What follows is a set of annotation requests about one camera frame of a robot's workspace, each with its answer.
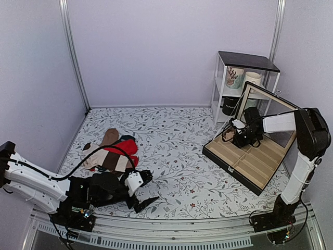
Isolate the tan brown sock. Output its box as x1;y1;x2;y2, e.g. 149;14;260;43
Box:
99;128;119;146

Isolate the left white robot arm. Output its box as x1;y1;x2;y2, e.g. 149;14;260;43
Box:
1;141;158;226

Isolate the white frame glass shelf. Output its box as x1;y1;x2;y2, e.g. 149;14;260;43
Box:
211;51;280;124

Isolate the red sock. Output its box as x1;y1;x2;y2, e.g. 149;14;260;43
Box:
89;139;139;171

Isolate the beige striped ribbed sock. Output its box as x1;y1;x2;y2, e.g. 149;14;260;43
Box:
222;127;236;142

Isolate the black compartment organizer box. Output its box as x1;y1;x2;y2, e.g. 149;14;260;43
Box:
202;82;298;195

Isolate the floral tablecloth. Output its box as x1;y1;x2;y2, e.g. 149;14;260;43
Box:
59;107;288;220

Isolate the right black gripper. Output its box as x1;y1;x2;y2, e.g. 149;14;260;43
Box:
234;129;262;149

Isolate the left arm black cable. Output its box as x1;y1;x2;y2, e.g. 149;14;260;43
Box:
0;145;137;182

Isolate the black mug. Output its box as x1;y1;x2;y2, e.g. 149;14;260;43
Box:
222;96;240;116

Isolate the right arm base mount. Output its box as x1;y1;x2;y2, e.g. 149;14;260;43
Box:
248;192;309;245

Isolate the floral pattern mug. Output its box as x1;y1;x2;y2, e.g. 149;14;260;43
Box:
226;66;244;89

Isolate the pale green mug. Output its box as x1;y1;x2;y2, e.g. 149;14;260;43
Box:
244;99;258;109

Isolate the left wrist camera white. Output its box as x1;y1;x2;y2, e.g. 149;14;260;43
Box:
124;172;143;197

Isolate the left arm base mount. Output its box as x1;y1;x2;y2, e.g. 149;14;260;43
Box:
50;202;96;232

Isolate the dark green sock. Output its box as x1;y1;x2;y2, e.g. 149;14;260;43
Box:
113;135;136;145

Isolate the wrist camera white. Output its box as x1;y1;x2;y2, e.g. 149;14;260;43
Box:
229;118;246;131
124;172;143;197

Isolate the aluminium front rail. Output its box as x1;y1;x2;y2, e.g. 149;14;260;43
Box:
23;205;327;249

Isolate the cream white mug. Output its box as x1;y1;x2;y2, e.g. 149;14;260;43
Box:
243;71;262;86

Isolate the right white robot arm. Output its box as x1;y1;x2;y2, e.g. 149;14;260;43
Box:
229;107;331;227

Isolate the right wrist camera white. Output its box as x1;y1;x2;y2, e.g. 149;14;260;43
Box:
229;118;246;131

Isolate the brown beige block sock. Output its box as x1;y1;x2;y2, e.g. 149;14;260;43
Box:
82;142;136;178

